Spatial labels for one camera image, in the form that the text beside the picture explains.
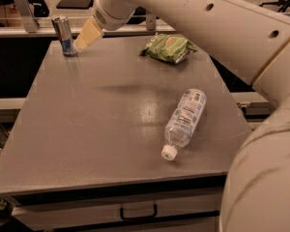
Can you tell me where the green chip bag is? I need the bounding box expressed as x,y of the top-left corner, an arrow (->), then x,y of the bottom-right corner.
140,34 -> 198,65

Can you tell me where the clear plastic water bottle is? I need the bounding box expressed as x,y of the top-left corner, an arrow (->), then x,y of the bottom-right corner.
161,89 -> 207,160

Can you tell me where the black drawer handle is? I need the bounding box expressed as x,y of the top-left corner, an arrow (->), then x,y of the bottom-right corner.
119,204 -> 158,221

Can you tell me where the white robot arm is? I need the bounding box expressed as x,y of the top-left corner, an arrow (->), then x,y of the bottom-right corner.
75,0 -> 290,232

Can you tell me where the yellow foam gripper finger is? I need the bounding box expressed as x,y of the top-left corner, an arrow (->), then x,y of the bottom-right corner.
73,18 -> 103,51

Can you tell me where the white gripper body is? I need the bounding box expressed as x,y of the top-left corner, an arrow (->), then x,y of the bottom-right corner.
93,0 -> 136,31

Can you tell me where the black desk stand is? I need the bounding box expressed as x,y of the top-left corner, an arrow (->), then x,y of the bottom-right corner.
56,0 -> 93,10

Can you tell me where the redbull can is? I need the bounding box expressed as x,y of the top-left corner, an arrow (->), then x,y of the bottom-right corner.
51,16 -> 76,57

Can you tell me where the grey table drawer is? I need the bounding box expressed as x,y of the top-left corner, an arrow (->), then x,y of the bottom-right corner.
13,188 -> 222,231

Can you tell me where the metal bracket post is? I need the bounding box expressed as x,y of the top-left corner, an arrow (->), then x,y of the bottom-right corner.
146,12 -> 157,31
14,0 -> 39,33

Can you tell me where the middle metal bracket post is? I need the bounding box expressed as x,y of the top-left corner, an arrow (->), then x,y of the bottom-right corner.
146,12 -> 157,31

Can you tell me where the left metal bracket post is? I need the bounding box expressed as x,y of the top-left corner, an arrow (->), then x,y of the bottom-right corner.
14,0 -> 39,33

